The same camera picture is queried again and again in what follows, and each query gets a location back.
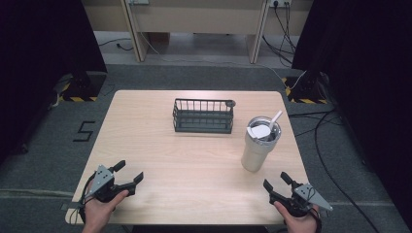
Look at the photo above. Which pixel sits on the black curtain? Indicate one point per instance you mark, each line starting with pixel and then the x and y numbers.
pixel 42 55
pixel 366 81

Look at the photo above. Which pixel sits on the white tumbler cup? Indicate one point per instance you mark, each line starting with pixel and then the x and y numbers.
pixel 259 145

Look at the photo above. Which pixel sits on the person's left hand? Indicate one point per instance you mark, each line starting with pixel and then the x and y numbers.
pixel 98 212

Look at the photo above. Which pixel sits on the white wall socket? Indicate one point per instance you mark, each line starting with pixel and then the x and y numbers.
pixel 280 2

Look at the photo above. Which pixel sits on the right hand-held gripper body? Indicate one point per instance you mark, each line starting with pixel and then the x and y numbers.
pixel 302 198

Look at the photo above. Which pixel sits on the white power strip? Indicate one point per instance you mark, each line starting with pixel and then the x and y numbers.
pixel 138 1

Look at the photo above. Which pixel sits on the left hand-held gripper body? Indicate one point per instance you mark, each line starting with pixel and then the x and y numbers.
pixel 103 180

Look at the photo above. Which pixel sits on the black stand base striped tape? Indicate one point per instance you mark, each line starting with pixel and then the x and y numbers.
pixel 83 88
pixel 306 92

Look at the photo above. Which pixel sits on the white straw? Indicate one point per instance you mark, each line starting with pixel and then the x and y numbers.
pixel 276 118

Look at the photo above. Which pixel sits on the person's right hand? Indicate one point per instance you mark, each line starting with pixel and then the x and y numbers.
pixel 298 222

